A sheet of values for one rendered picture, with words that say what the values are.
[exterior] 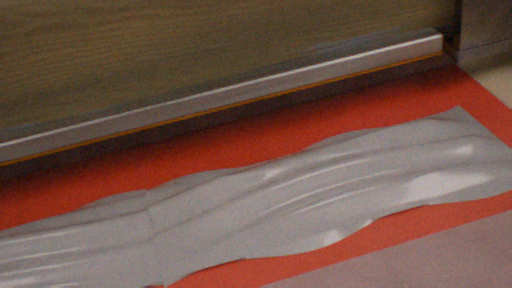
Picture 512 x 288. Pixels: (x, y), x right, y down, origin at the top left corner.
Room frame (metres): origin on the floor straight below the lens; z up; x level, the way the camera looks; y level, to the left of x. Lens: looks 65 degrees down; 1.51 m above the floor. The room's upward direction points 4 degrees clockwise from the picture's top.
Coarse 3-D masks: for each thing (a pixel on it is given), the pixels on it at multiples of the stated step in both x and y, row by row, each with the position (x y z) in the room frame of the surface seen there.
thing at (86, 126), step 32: (416, 32) 0.20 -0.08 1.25; (288, 64) 0.17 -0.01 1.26; (320, 64) 0.17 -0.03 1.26; (352, 64) 0.17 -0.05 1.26; (384, 64) 0.17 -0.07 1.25; (160, 96) 0.14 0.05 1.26; (192, 96) 0.14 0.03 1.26; (224, 96) 0.15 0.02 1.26; (256, 96) 0.15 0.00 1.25; (32, 128) 0.12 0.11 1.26; (64, 128) 0.12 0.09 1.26; (96, 128) 0.12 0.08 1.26; (128, 128) 0.13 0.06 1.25; (0, 160) 0.10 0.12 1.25
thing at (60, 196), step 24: (72, 168) 0.12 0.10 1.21; (96, 168) 0.12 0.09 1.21; (120, 168) 0.12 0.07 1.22; (0, 192) 0.10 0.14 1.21; (24, 192) 0.10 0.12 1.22; (48, 192) 0.10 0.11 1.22; (72, 192) 0.10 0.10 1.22; (96, 192) 0.10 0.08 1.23; (120, 192) 0.10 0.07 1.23; (0, 216) 0.09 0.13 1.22; (24, 216) 0.08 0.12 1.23; (48, 216) 0.08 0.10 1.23
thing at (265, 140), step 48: (336, 96) 0.18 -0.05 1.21; (384, 96) 0.18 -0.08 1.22; (432, 96) 0.17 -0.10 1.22; (480, 96) 0.17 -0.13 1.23; (144, 144) 0.14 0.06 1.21; (192, 144) 0.14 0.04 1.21; (240, 144) 0.14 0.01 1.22; (288, 144) 0.14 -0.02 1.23; (384, 240) 0.07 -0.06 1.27; (432, 240) 0.07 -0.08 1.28; (480, 240) 0.07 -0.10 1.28
